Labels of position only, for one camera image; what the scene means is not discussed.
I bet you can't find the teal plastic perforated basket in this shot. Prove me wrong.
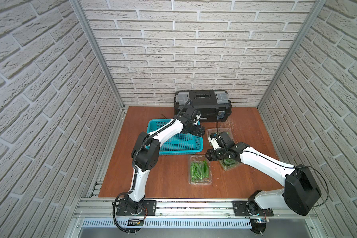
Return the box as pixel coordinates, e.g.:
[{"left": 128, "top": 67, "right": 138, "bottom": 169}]
[{"left": 147, "top": 119, "right": 204, "bottom": 156}]

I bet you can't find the clear clamshell container with peppers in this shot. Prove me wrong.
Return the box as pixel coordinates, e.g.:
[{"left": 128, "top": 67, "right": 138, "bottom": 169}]
[{"left": 188, "top": 155, "right": 212, "bottom": 185}]

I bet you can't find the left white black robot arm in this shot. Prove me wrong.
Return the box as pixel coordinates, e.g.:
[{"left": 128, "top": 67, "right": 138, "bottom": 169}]
[{"left": 120, "top": 107, "right": 205, "bottom": 215}]

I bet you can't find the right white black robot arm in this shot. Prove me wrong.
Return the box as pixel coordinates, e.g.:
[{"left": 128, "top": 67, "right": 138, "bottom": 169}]
[{"left": 205, "top": 132, "right": 322, "bottom": 216}]

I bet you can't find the middle clear pepper container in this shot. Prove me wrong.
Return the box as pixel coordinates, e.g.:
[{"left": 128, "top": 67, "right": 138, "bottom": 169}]
[{"left": 219, "top": 157, "right": 241, "bottom": 171}]

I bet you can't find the clear pepper container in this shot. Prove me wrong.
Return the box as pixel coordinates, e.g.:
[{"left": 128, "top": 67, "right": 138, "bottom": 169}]
[
  {"left": 206, "top": 128, "right": 234, "bottom": 146},
  {"left": 219, "top": 157, "right": 241, "bottom": 171}
]

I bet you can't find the far clear pepper container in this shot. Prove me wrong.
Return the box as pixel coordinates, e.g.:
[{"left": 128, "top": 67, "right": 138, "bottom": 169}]
[{"left": 206, "top": 128, "right": 234, "bottom": 146}]

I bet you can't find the black grey toolbox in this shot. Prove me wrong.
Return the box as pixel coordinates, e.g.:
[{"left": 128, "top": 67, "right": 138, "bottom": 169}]
[{"left": 174, "top": 89, "right": 232, "bottom": 122}]

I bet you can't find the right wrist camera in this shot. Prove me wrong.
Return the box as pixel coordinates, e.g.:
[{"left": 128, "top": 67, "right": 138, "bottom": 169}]
[{"left": 208, "top": 133, "right": 222, "bottom": 150}]

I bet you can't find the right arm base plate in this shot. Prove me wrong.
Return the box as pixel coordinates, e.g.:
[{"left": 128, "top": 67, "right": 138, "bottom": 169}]
[{"left": 232, "top": 200, "right": 274, "bottom": 217}]

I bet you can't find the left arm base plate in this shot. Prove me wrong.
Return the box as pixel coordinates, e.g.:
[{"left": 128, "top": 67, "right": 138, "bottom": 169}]
[{"left": 116, "top": 199, "right": 157, "bottom": 216}]

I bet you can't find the aluminium front rail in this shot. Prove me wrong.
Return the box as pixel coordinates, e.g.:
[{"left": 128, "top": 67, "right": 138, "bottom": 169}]
[{"left": 72, "top": 198, "right": 318, "bottom": 221}]

